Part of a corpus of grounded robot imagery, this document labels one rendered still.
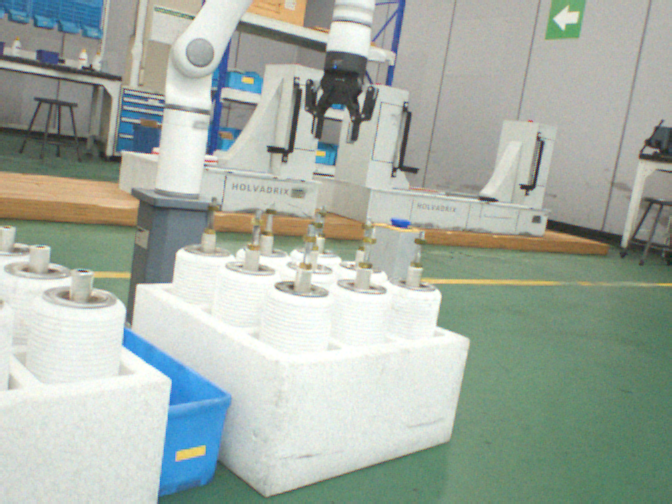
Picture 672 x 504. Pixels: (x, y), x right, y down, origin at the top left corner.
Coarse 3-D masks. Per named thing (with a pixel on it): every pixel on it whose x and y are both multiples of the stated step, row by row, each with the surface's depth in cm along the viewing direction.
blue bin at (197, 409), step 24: (144, 360) 101; (168, 360) 96; (192, 384) 92; (168, 408) 79; (192, 408) 81; (216, 408) 84; (168, 432) 80; (192, 432) 83; (216, 432) 85; (168, 456) 81; (192, 456) 84; (216, 456) 87; (168, 480) 82; (192, 480) 85
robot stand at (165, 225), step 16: (144, 192) 135; (144, 208) 136; (160, 208) 132; (176, 208) 132; (192, 208) 134; (144, 224) 136; (160, 224) 133; (176, 224) 134; (192, 224) 136; (144, 240) 136; (160, 240) 133; (176, 240) 134; (192, 240) 136; (144, 256) 135; (160, 256) 134; (144, 272) 135; (160, 272) 134; (128, 304) 141; (128, 320) 141
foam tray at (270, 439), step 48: (144, 288) 109; (144, 336) 108; (192, 336) 98; (240, 336) 91; (240, 384) 89; (288, 384) 84; (336, 384) 90; (384, 384) 97; (432, 384) 105; (240, 432) 89; (288, 432) 85; (336, 432) 92; (384, 432) 99; (432, 432) 108; (288, 480) 87
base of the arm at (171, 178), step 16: (176, 112) 132; (176, 128) 133; (192, 128) 133; (160, 144) 136; (176, 144) 133; (192, 144) 134; (160, 160) 135; (176, 160) 134; (192, 160) 135; (160, 176) 135; (176, 176) 134; (192, 176) 135; (160, 192) 135; (176, 192) 135; (192, 192) 136
